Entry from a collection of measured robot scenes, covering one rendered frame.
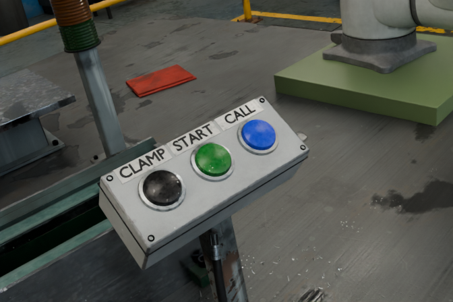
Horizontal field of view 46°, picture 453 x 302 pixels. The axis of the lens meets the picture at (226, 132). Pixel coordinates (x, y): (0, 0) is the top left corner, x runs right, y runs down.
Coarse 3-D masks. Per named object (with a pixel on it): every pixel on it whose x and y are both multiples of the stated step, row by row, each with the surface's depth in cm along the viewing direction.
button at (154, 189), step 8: (152, 176) 42; (160, 176) 42; (168, 176) 42; (176, 176) 42; (144, 184) 41; (152, 184) 41; (160, 184) 41; (168, 184) 41; (176, 184) 42; (144, 192) 41; (152, 192) 41; (160, 192) 41; (168, 192) 41; (176, 192) 41; (152, 200) 41; (160, 200) 41; (168, 200) 41; (176, 200) 41
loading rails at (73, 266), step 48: (144, 144) 78; (48, 192) 71; (96, 192) 71; (0, 240) 65; (48, 240) 68; (96, 240) 60; (192, 240) 69; (0, 288) 58; (48, 288) 58; (96, 288) 62; (144, 288) 66
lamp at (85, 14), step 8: (56, 0) 86; (64, 0) 86; (72, 0) 86; (80, 0) 87; (56, 8) 87; (64, 8) 87; (72, 8) 87; (80, 8) 87; (88, 8) 89; (56, 16) 88; (64, 16) 87; (72, 16) 87; (80, 16) 88; (88, 16) 89; (64, 24) 88; (72, 24) 88
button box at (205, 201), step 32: (224, 128) 46; (288, 128) 48; (160, 160) 43; (192, 160) 44; (256, 160) 45; (288, 160) 46; (128, 192) 41; (192, 192) 42; (224, 192) 43; (256, 192) 47; (128, 224) 41; (160, 224) 40; (192, 224) 42; (160, 256) 43
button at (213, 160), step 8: (208, 144) 44; (216, 144) 45; (200, 152) 44; (208, 152) 44; (216, 152) 44; (224, 152) 44; (200, 160) 43; (208, 160) 43; (216, 160) 44; (224, 160) 44; (200, 168) 43; (208, 168) 43; (216, 168) 43; (224, 168) 43; (216, 176) 43
